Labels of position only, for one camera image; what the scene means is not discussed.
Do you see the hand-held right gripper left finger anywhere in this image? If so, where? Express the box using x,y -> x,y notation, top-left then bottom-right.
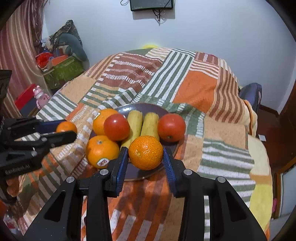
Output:
23,146 -> 129,241

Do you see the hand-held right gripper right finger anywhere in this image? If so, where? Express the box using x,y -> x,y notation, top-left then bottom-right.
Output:
162,147 -> 267,241

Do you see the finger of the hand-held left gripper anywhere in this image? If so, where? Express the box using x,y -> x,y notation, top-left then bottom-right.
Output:
6,116 -> 68,140
0,130 -> 78,158

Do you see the small mandarin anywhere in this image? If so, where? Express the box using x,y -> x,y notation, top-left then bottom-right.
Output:
128,136 -> 164,171
56,121 -> 78,134

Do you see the large orange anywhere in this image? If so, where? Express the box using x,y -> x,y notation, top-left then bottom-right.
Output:
85,135 -> 120,169
93,108 -> 119,136

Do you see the red tomato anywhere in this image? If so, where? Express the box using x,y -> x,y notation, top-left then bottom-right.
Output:
157,113 -> 186,142
103,113 -> 130,142

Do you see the yellow corn cob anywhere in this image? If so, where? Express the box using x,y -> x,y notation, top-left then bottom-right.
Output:
120,110 -> 144,149
140,112 -> 160,141

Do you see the purple round plate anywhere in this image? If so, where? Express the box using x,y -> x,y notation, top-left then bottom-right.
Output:
89,103 -> 183,181

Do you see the pink toy figure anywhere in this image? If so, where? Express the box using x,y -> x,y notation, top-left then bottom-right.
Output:
33,86 -> 52,109

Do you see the red box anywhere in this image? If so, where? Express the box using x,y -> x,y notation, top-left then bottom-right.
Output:
14,83 -> 43,114

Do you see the green fabric storage box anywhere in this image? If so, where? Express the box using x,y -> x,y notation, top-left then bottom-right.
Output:
43,56 -> 85,90

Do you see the orange box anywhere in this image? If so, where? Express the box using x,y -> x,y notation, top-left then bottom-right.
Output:
47,55 -> 70,70

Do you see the red plastic bag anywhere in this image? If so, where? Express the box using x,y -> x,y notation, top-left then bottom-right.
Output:
36,52 -> 55,69

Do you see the striped red curtain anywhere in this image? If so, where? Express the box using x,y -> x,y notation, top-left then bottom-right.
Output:
0,0 -> 49,118

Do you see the striped patchwork blanket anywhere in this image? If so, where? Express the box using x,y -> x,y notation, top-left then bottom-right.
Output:
7,47 -> 258,241

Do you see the yellow bedsheet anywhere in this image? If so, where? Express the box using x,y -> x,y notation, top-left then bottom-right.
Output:
240,100 -> 273,241

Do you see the camouflage pillow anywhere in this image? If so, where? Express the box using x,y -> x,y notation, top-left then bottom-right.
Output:
50,20 -> 82,49

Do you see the blue chair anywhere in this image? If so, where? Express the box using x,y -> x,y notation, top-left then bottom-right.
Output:
239,83 -> 263,112

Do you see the wooden door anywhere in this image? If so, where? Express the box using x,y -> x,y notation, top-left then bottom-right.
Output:
277,79 -> 296,172

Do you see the black hanging cable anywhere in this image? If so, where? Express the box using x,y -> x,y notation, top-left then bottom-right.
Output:
154,9 -> 167,25

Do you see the small black wall monitor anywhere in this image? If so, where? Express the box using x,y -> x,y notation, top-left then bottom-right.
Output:
129,0 -> 174,12

